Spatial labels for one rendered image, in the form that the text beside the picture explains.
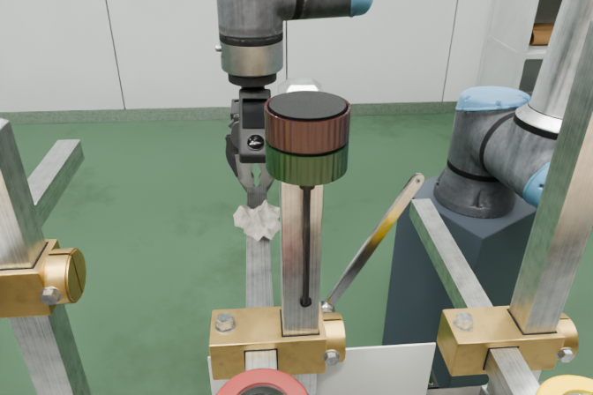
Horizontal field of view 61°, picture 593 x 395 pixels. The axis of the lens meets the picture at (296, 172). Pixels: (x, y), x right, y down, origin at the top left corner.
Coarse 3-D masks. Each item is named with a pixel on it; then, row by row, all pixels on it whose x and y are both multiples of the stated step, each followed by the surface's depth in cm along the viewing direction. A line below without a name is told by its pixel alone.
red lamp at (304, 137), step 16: (272, 128) 34; (288, 128) 33; (304, 128) 32; (320, 128) 32; (336, 128) 33; (272, 144) 34; (288, 144) 33; (304, 144) 33; (320, 144) 33; (336, 144) 34
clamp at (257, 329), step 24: (216, 312) 52; (240, 312) 52; (264, 312) 52; (336, 312) 53; (216, 336) 50; (240, 336) 50; (264, 336) 50; (288, 336) 50; (312, 336) 50; (336, 336) 50; (216, 360) 49; (240, 360) 50; (288, 360) 50; (312, 360) 51; (336, 360) 50
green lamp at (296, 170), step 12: (348, 144) 35; (276, 156) 34; (288, 156) 34; (300, 156) 34; (312, 156) 34; (324, 156) 34; (336, 156) 34; (276, 168) 35; (288, 168) 34; (300, 168) 34; (312, 168) 34; (324, 168) 34; (336, 168) 35; (288, 180) 35; (300, 180) 34; (312, 180) 34; (324, 180) 35
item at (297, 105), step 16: (288, 96) 36; (304, 96) 36; (320, 96) 36; (336, 96) 36; (272, 112) 34; (288, 112) 33; (304, 112) 33; (320, 112) 33; (336, 112) 33; (304, 192) 37; (304, 208) 38; (304, 224) 41; (304, 240) 43; (304, 256) 44; (304, 272) 45; (304, 288) 46; (304, 304) 47
